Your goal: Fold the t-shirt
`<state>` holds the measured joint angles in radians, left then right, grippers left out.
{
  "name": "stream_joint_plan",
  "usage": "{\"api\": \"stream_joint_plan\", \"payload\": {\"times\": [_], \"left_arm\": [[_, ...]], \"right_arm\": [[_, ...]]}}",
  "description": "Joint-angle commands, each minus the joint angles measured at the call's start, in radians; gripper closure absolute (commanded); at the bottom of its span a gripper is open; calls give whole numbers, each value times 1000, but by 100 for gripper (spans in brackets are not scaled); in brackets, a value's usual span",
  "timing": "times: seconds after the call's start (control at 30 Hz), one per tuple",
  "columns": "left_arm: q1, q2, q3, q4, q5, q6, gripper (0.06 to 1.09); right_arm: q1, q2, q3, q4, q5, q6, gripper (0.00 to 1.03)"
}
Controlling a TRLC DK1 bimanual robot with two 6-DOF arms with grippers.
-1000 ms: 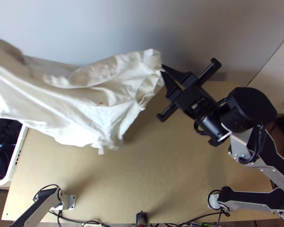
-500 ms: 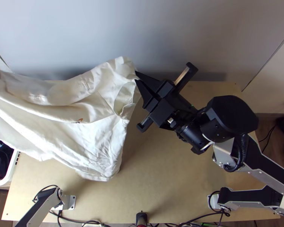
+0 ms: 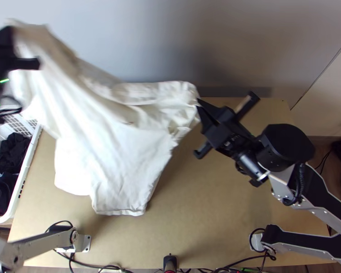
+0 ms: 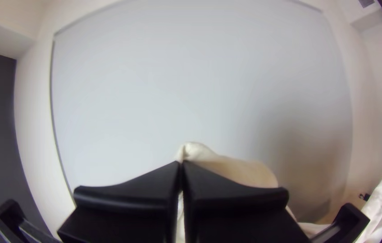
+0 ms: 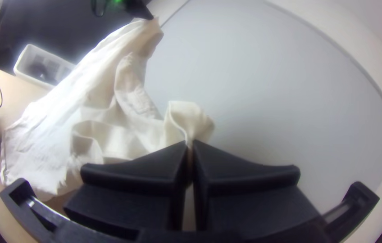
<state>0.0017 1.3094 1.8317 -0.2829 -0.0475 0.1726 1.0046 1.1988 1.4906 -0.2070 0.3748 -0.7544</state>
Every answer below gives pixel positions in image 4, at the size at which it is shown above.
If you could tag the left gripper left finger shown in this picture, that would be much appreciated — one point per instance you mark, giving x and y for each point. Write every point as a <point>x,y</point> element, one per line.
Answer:
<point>126,209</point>

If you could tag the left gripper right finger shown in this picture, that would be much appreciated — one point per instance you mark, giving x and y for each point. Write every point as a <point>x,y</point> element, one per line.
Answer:
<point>238,216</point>

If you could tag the white t-shirt with orange print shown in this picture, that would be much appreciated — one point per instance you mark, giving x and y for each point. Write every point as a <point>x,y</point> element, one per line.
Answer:
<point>231,168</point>

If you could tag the black wall plug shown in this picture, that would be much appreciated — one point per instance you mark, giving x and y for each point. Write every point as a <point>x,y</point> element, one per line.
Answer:
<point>365,196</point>

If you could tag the grey wall vent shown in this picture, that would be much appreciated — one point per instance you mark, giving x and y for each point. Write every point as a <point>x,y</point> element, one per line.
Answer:
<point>366,3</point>

